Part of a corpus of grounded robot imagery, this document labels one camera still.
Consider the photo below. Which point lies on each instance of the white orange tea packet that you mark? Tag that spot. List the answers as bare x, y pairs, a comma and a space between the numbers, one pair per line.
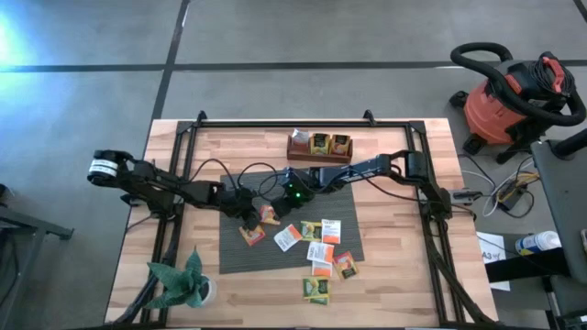
286, 238
331, 231
319, 252
300, 136
322, 270

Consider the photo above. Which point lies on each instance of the brown wooden tea organizer box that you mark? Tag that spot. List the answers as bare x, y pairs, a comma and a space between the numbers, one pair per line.
321, 158

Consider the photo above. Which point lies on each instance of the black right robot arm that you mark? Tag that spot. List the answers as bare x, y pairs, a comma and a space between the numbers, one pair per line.
357, 170

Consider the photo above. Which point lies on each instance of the black tube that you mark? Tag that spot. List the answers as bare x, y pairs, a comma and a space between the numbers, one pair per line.
571, 144

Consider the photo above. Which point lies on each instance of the orange black shop vacuum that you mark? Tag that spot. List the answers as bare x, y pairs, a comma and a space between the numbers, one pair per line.
490, 114

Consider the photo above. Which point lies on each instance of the black aluminium table frame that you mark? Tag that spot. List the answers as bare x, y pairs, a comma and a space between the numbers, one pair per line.
390, 124

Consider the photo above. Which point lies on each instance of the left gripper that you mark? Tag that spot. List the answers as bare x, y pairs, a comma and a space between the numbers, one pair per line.
238, 201

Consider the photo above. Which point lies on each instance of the black side table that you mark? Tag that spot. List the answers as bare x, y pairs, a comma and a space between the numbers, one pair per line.
566, 206

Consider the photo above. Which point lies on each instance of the green plant in white pot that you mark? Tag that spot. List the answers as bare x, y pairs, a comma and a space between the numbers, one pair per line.
181, 284

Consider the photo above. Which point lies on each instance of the yellow black tea packet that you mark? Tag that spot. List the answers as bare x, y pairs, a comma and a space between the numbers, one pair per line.
312, 231

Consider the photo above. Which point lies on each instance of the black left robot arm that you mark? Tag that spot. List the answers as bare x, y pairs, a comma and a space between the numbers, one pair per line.
160, 188

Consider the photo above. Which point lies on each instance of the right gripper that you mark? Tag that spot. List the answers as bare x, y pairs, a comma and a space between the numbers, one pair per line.
298, 188

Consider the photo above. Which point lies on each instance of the orange yellow tea packet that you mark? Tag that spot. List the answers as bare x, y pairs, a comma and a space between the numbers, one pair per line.
268, 215

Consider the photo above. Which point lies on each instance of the black power adapter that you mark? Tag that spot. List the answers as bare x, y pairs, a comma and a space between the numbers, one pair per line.
510, 197

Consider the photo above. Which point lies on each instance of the white blue spray can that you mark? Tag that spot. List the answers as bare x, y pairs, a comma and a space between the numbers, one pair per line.
536, 243

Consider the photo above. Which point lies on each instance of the dark grey ribbed placemat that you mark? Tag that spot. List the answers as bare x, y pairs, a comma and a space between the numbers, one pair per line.
257, 261

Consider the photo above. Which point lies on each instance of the black cart frame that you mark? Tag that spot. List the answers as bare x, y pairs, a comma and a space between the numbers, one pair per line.
27, 224

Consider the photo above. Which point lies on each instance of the orange black tea packet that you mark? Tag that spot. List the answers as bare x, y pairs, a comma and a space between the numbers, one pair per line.
253, 236
345, 266
340, 144

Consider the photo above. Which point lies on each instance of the white paper sheet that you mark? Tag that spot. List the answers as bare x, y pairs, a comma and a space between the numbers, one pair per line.
490, 243

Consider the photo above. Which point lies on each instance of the green yellow tea packet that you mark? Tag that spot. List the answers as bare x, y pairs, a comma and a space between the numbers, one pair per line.
319, 143
321, 301
315, 288

